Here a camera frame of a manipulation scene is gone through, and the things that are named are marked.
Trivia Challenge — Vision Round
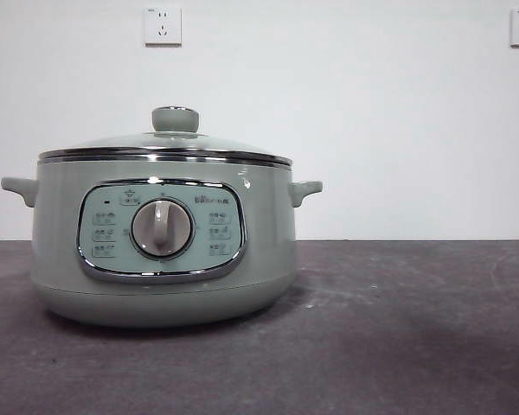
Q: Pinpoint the glass lid with green knob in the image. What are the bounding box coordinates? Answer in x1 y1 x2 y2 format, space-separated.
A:
38 105 292 162

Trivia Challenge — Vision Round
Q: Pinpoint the pale green electric pot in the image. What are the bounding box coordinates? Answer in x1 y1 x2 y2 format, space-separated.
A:
0 151 324 329

